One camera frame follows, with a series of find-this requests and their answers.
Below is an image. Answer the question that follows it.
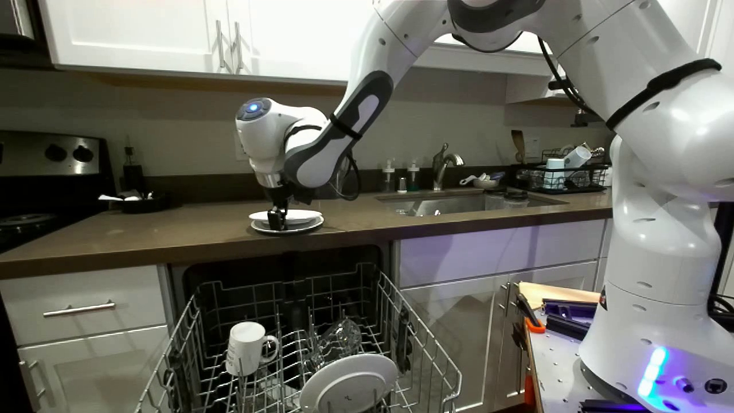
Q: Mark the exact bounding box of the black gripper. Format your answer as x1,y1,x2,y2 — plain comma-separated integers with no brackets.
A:
264,185,295,232

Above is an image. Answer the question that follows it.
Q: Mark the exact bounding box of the white plate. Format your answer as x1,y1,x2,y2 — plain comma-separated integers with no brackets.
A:
247,216,326,236
250,206,326,232
297,352,401,413

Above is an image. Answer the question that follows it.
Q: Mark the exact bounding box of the dishwasher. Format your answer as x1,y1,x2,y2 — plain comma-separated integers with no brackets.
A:
165,244,399,413

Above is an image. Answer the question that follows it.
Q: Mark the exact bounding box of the brown kitchen countertop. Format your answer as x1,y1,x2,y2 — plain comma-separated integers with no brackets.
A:
0,190,615,283

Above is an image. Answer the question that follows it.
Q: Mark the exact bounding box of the white mug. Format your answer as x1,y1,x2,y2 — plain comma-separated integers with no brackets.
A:
224,320,282,379

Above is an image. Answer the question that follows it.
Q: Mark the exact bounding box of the clear drinking glass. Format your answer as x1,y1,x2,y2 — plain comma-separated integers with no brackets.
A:
324,315,367,361

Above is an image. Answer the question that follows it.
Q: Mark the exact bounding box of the black pan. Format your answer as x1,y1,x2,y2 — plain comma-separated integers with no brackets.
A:
96,190,176,216

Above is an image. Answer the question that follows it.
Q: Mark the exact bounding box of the dark bottle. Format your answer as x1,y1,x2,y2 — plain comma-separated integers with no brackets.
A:
118,141,149,196

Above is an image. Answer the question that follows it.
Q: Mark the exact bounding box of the chrome faucet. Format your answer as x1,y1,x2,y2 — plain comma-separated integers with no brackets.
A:
427,145,467,193

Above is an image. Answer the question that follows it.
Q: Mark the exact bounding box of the steel kitchen sink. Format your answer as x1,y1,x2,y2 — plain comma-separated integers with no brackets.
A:
376,190,568,220

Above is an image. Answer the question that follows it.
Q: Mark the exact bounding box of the white sink base cabinet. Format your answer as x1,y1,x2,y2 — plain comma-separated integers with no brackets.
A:
392,216,615,413

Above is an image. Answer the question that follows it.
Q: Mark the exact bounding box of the white drawer cabinet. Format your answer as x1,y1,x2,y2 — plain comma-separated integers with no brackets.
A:
0,261,176,413

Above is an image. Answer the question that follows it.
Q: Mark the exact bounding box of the black and steel stove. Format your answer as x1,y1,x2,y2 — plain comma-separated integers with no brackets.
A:
0,128,116,254

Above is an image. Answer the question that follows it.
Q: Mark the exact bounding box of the dish brush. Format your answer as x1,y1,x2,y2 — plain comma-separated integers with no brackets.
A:
508,128,526,168

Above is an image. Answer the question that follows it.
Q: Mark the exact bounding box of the orange and black tool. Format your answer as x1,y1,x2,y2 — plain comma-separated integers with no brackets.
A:
512,288,549,337

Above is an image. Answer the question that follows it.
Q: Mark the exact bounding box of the black dish drying rack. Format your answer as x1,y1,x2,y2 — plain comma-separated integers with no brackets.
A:
512,158,611,196

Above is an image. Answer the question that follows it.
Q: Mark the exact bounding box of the wooden board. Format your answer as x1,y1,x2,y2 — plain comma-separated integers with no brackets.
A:
516,281,602,313

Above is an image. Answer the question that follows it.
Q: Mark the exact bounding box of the white container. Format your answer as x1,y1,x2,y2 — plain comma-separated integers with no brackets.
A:
562,145,596,170

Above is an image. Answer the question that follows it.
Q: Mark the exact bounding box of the black flat device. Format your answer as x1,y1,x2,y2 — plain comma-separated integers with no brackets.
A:
538,298,602,340

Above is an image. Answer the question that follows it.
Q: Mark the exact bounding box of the grey robot mounting table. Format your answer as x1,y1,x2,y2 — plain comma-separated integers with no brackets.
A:
521,323,734,413

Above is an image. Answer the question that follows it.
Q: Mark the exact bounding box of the black stand pole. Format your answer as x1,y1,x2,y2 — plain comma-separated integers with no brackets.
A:
705,203,734,333

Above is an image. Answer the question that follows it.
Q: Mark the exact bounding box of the wire dishwasher rack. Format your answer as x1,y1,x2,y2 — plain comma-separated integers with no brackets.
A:
132,271,466,413

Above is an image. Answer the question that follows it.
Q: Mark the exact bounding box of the white cabinet with two handles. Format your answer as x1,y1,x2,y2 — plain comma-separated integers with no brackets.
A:
37,0,376,88

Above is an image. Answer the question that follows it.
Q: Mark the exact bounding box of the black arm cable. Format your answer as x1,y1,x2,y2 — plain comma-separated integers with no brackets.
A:
329,36,724,203

